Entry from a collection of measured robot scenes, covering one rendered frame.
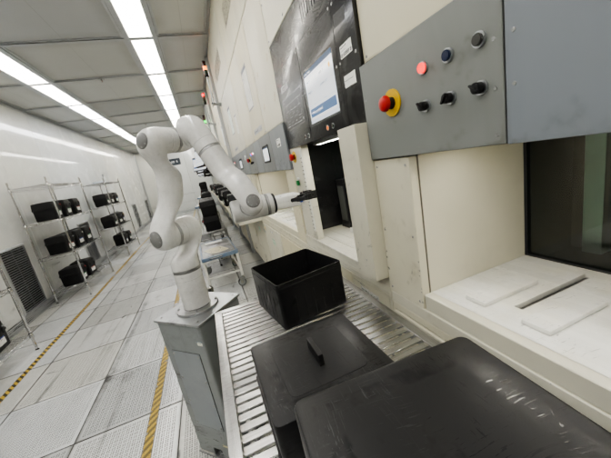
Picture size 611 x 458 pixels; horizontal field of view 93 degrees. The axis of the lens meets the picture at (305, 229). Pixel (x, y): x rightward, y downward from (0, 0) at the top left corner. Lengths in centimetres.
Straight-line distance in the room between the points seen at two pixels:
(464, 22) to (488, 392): 61
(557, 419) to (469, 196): 68
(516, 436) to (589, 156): 83
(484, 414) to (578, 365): 36
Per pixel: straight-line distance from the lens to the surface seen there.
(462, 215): 99
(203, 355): 142
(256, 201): 100
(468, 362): 50
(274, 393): 71
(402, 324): 102
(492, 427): 43
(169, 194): 130
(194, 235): 139
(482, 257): 109
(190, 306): 144
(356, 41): 103
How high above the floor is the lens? 133
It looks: 13 degrees down
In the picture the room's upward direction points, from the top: 11 degrees counter-clockwise
